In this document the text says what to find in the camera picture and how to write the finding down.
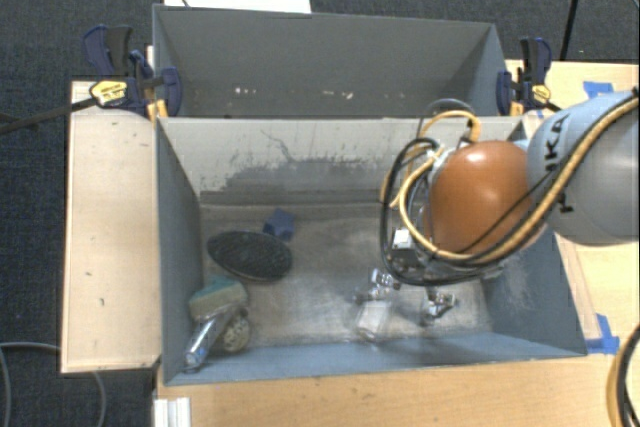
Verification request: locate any silver metal tube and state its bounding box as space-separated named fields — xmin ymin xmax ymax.
xmin=182 ymin=309 xmax=232 ymax=372

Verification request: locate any beige round ball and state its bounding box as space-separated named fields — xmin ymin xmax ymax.
xmin=219 ymin=312 xmax=252 ymax=354

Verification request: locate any small blue block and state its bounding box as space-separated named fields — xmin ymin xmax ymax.
xmin=262 ymin=208 xmax=296 ymax=240

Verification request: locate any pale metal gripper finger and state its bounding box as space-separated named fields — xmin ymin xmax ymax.
xmin=418 ymin=289 xmax=458 ymax=328
xmin=352 ymin=268 xmax=397 ymax=342

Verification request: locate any dark oval disc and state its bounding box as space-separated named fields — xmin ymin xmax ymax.
xmin=206 ymin=230 xmax=294 ymax=283

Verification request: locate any grey metal bin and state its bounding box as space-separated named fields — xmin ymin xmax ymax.
xmin=151 ymin=3 xmax=589 ymax=387

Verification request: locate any pale wood board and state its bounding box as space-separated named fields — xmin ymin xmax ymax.
xmin=60 ymin=79 xmax=164 ymax=374

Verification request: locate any green and yellow sponge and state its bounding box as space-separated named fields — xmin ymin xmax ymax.
xmin=188 ymin=275 xmax=249 ymax=321

